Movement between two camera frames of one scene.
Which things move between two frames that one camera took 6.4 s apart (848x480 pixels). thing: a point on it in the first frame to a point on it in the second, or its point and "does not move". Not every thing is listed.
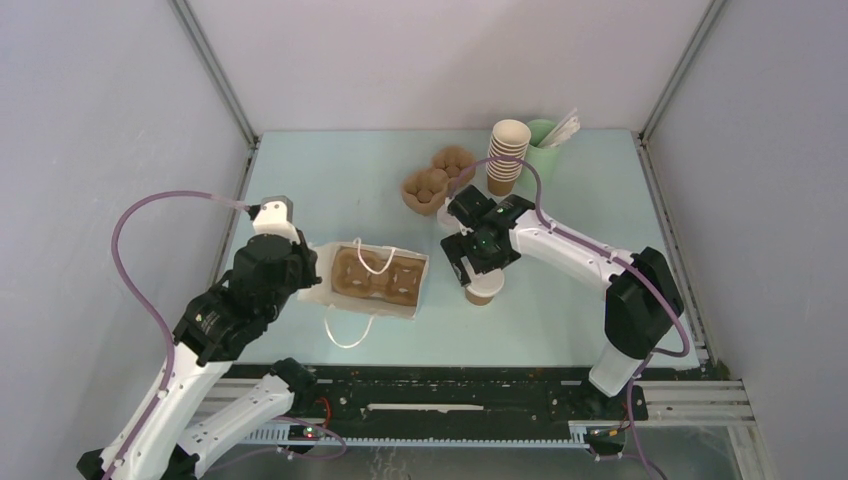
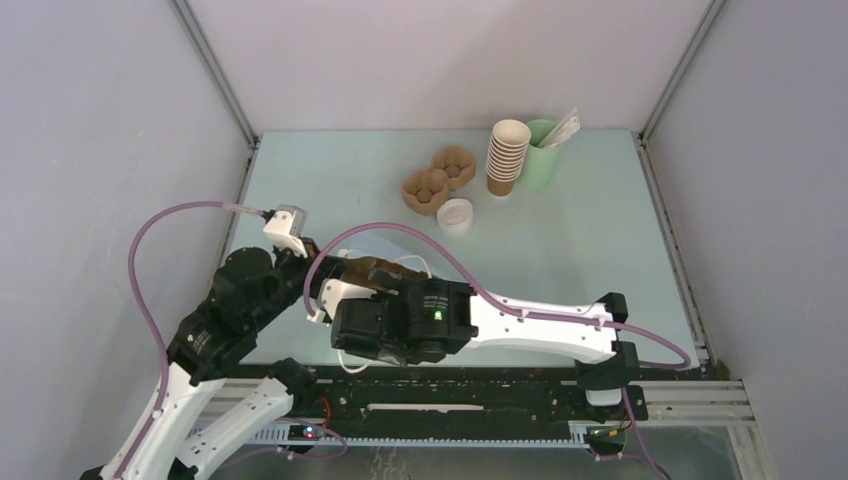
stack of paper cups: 509,138 does not move
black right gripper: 495,402 does not move
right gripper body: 481,256 to 399,353
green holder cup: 544,158 does not move
